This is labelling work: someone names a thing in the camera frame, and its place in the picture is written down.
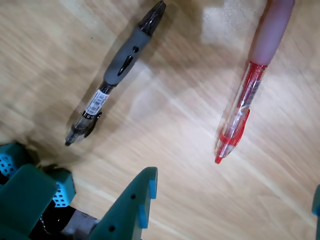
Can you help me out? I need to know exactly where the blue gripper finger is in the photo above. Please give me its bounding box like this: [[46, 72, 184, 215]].
[[311, 184, 320, 217], [88, 166, 159, 240]]

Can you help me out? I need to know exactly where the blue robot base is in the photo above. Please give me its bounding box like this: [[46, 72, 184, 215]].
[[0, 142, 76, 240]]

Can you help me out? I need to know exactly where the red retractable pen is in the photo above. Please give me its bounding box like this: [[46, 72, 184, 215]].
[[214, 0, 296, 165]]

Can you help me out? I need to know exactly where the grey grip black pen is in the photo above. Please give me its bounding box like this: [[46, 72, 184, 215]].
[[64, 0, 167, 147]]

